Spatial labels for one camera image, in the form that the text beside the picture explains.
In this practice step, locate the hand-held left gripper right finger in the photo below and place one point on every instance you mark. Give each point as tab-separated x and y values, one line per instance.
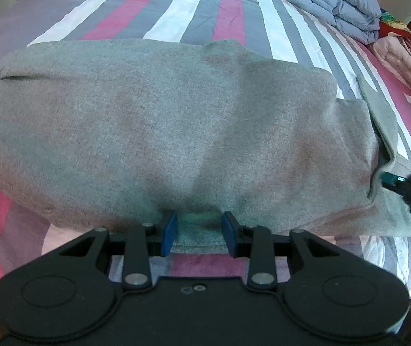
228	231

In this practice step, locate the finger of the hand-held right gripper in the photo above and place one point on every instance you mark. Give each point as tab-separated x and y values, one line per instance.
394	180

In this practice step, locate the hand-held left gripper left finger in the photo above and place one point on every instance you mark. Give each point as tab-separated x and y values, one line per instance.
169	231

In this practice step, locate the grey pants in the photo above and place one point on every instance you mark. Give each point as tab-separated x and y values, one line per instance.
176	129

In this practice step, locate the folded pink blanket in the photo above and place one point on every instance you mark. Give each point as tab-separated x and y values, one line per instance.
405	59

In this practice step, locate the striped bed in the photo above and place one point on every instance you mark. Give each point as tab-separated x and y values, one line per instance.
205	3

